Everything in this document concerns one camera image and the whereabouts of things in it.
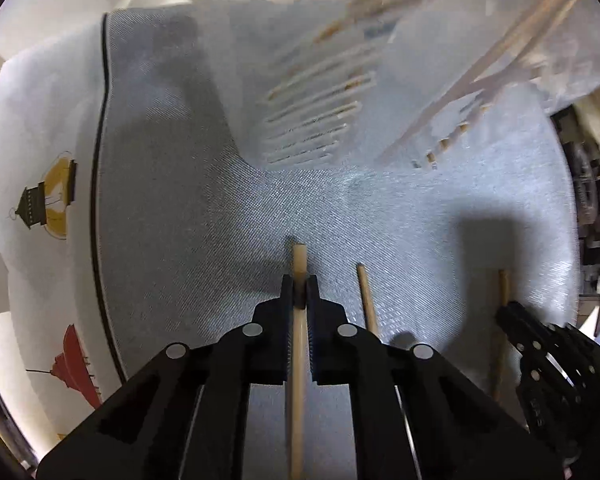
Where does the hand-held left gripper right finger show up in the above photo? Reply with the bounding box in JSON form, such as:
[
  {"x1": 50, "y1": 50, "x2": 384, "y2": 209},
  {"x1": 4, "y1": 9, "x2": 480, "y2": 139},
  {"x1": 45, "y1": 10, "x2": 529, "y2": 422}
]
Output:
[{"x1": 305, "y1": 276, "x2": 563, "y2": 480}]

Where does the black glass gas stove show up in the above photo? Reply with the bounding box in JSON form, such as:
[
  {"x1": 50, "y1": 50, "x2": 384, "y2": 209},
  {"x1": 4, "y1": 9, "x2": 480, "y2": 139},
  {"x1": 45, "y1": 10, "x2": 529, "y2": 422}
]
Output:
[{"x1": 550, "y1": 95, "x2": 600, "y2": 321}]

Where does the grey textured mat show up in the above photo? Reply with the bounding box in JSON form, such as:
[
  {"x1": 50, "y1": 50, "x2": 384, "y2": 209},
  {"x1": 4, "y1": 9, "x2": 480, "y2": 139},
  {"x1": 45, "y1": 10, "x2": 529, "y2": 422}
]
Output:
[{"x1": 92, "y1": 0, "x2": 581, "y2": 480}]

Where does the bunch of wooden chopsticks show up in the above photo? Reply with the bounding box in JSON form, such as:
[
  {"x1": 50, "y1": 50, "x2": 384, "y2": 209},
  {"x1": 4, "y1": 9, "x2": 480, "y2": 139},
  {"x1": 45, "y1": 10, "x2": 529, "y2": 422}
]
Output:
[{"x1": 315, "y1": 0, "x2": 588, "y2": 171}]

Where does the black stove burner grate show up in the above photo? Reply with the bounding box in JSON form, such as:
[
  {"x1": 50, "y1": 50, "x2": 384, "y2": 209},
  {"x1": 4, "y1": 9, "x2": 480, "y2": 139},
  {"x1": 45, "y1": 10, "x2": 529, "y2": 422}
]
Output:
[{"x1": 566, "y1": 137, "x2": 600, "y2": 243}]

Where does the thin wooden chopstick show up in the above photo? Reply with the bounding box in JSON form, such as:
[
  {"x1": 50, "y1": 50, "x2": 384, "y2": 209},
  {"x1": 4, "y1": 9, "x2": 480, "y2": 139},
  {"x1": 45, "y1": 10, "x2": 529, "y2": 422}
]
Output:
[
  {"x1": 491, "y1": 269, "x2": 511, "y2": 403},
  {"x1": 356, "y1": 262, "x2": 382, "y2": 341},
  {"x1": 288, "y1": 243, "x2": 311, "y2": 480}
]

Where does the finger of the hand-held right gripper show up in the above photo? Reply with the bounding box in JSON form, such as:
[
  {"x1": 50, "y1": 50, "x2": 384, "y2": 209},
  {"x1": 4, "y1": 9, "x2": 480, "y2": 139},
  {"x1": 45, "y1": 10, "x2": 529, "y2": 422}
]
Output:
[
  {"x1": 516, "y1": 354, "x2": 582, "y2": 464},
  {"x1": 495, "y1": 301, "x2": 600, "y2": 377}
]

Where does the white printed cloth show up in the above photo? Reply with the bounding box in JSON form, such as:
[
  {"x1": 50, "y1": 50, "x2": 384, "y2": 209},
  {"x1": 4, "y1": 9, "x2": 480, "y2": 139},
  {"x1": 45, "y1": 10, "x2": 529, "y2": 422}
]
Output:
[{"x1": 0, "y1": 15, "x2": 131, "y2": 453}]

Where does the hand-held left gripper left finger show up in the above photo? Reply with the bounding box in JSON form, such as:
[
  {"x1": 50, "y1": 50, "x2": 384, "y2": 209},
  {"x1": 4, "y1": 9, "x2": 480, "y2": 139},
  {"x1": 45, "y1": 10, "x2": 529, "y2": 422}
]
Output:
[{"x1": 37, "y1": 274, "x2": 295, "y2": 480}]

